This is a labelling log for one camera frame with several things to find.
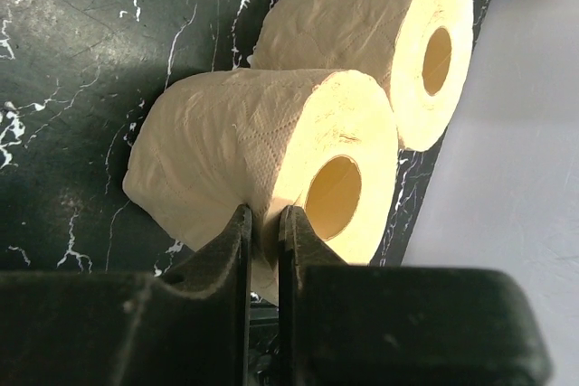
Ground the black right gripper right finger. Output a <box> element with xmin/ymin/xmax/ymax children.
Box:
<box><xmin>279</xmin><ymin>206</ymin><xmax>553</xmax><ymax>385</ymax></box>

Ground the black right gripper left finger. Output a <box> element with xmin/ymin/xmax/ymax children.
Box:
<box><xmin>1</xmin><ymin>206</ymin><xmax>252</xmax><ymax>385</ymax></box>

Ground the brown paper roll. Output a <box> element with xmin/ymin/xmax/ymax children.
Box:
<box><xmin>123</xmin><ymin>69</ymin><xmax>398</xmax><ymax>302</ymax></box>
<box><xmin>252</xmin><ymin>0</ymin><xmax>474</xmax><ymax>152</ymax></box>

